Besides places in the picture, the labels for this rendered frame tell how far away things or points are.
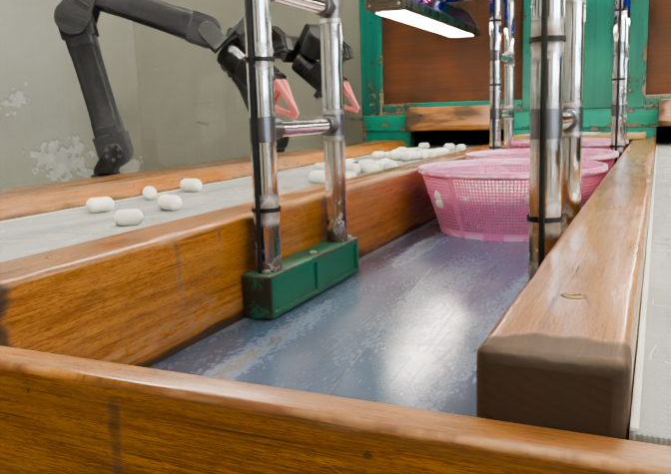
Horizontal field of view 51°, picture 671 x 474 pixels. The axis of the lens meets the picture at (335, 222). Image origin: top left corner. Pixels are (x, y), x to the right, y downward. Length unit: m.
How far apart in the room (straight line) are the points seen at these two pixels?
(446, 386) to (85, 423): 0.23
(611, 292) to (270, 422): 0.17
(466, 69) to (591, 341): 1.88
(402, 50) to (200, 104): 1.66
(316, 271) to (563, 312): 0.41
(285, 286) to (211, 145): 2.99
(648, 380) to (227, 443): 0.18
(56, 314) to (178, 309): 0.12
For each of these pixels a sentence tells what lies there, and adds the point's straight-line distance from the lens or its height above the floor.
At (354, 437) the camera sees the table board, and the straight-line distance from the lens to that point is 0.28.
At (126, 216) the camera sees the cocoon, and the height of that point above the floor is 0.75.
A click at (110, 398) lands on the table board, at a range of 0.34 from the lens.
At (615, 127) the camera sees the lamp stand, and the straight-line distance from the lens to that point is 1.50.
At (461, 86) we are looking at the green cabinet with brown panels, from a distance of 2.14.
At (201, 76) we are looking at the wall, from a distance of 3.64.
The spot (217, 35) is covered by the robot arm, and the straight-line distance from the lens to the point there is 1.45.
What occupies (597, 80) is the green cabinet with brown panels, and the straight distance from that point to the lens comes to 2.08.
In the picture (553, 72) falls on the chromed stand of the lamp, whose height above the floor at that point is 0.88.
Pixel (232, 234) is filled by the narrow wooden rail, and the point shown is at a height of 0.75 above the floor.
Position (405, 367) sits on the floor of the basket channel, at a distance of 0.51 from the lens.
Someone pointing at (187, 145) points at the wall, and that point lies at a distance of 3.71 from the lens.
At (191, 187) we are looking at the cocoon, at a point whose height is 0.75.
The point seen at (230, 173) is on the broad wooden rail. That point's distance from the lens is 1.28.
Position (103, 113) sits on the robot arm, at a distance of 1.47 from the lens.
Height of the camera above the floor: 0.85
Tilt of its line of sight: 9 degrees down
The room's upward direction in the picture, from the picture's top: 2 degrees counter-clockwise
